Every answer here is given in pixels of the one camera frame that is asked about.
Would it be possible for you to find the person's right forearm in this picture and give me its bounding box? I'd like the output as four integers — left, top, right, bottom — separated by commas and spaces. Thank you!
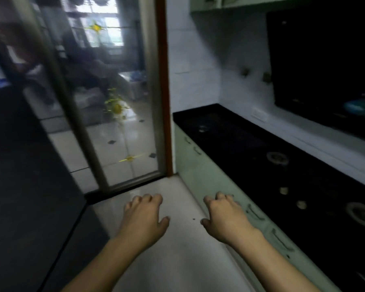
228, 230, 323, 292

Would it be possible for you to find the white wall socket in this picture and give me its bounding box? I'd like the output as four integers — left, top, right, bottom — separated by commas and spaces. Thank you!
251, 107, 268, 123

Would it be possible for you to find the black range hood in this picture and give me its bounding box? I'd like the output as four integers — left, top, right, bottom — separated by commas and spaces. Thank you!
266, 0, 365, 144

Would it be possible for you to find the person's left forearm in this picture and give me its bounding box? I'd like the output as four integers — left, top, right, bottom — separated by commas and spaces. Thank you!
61, 235, 147, 292

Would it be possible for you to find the green base cabinet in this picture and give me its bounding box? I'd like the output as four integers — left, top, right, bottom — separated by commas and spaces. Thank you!
173, 123, 342, 292

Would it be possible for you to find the sliding glass door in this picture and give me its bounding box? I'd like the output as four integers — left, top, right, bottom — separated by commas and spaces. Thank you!
15, 0, 168, 196

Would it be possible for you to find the person's right hand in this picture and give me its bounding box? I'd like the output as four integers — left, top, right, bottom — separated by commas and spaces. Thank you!
200, 191, 261, 246

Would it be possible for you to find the person's left hand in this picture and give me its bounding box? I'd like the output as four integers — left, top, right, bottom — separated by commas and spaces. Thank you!
120, 194, 171, 249

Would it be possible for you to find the brown wooden door frame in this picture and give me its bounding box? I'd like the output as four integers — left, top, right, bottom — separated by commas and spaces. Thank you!
155, 0, 174, 177

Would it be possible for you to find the round gas burner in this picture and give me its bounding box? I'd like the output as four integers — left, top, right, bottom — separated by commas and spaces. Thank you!
346, 202, 365, 230
266, 151, 290, 166

